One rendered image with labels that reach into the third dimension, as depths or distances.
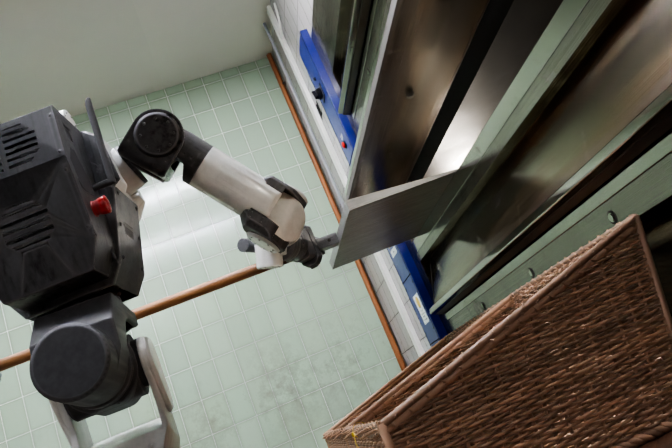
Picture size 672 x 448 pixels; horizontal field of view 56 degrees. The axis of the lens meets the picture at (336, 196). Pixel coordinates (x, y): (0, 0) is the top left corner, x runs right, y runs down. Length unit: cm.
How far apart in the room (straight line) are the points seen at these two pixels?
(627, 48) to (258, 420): 233
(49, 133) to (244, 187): 36
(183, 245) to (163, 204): 23
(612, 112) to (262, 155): 240
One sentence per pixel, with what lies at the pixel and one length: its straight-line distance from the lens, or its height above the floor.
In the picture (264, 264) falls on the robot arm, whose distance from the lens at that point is 152.
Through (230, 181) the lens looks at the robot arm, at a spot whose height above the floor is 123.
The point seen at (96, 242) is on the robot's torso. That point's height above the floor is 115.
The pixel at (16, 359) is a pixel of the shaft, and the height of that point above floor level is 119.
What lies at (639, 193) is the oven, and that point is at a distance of 104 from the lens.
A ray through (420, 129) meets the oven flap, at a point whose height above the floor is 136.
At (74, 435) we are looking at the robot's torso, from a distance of 121.
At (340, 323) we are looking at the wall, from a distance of 297.
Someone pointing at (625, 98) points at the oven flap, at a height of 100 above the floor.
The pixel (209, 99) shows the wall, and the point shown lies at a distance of 339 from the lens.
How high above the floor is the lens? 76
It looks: 18 degrees up
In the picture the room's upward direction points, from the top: 23 degrees counter-clockwise
